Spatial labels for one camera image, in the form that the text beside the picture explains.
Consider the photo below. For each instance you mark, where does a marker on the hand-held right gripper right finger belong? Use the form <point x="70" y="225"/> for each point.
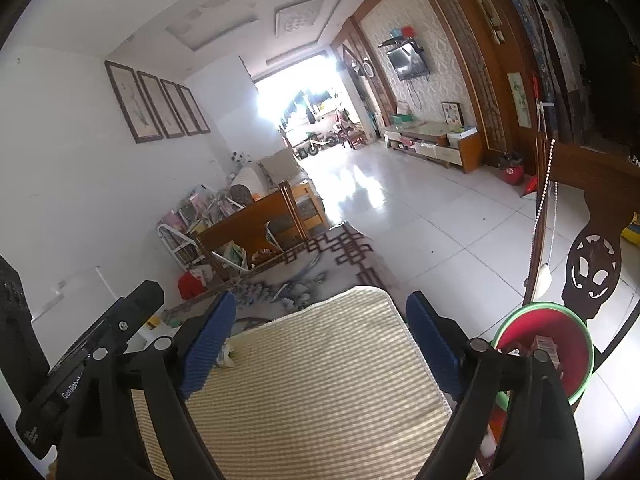
<point x="432" y="340"/>

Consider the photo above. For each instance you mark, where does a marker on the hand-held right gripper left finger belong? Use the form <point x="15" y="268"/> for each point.
<point x="207" y="345"/>

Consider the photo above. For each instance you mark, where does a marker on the dark brown packet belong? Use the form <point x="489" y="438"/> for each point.
<point x="546" y="347"/>

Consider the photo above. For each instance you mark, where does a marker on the red basin with green rim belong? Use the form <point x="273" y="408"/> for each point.
<point x="550" y="325"/>

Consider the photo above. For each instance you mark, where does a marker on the white crumpled wrapper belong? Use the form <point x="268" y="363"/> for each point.
<point x="227" y="355"/>

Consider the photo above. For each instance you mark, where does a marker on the yellow tape roll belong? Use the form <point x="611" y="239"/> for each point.
<point x="154" y="321"/>

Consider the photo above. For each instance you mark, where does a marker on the red plastic bag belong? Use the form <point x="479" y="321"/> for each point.
<point x="191" y="284"/>

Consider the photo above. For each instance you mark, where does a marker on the white printed bag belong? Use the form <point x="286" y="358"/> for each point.
<point x="205" y="274"/>

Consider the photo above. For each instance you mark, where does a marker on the yellow striped mat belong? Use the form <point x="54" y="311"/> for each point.
<point x="325" y="385"/>

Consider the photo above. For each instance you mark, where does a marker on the grey floral carpet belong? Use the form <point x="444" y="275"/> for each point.
<point x="345" y="255"/>

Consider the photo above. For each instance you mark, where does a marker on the brown wooden bench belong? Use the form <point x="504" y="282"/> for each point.
<point x="245" y="215"/>

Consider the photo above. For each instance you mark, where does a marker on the beige sofa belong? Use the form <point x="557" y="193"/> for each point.
<point x="260" y="175"/>

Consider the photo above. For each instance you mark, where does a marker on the red dustpan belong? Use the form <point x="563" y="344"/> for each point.
<point x="530" y="187"/>

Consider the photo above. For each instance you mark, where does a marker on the carved dark wooden chair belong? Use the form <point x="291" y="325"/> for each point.
<point x="595" y="260"/>

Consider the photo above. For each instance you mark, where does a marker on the red bucket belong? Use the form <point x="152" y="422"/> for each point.
<point x="511" y="174"/>

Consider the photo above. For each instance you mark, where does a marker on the black white stuffed toy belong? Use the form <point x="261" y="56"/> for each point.
<point x="240" y="159"/>

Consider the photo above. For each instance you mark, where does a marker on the wooden television cabinet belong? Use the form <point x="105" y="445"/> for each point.
<point x="435" y="142"/>

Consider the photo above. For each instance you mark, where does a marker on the flat white box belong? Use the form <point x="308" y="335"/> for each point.
<point x="460" y="133"/>

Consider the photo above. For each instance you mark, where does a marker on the small wooden chair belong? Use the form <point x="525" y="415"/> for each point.
<point x="352" y="137"/>

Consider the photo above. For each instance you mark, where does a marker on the green box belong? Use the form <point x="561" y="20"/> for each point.
<point x="400" y="120"/>

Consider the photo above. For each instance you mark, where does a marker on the yellow green toy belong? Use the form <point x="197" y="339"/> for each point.
<point x="631" y="232"/>

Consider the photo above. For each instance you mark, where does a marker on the white balance bike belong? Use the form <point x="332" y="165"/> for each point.
<point x="312" y="144"/>

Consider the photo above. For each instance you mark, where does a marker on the framed star pattern picture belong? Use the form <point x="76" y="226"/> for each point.
<point x="451" y="112"/>

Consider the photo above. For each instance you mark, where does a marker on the row of hanging clothes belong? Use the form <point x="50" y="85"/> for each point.
<point x="305" y="105"/>

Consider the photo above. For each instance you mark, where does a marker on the square ceiling lamp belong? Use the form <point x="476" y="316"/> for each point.
<point x="298" y="19"/>

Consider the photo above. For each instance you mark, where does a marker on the large framed wall picture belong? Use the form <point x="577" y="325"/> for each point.
<point x="134" y="102"/>

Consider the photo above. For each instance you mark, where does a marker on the green bamboo wall scroll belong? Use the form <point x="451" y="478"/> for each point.
<point x="519" y="97"/>

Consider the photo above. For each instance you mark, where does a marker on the wall television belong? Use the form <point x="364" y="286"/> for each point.
<point x="410" y="62"/>

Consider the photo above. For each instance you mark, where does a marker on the round wall clock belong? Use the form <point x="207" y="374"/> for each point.
<point x="368" y="68"/>

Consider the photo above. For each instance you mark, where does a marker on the diamond wooden wall ornament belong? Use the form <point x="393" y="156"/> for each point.
<point x="348" y="57"/>

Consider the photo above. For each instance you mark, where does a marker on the long colourful wall chart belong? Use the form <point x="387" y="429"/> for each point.
<point x="537" y="35"/>

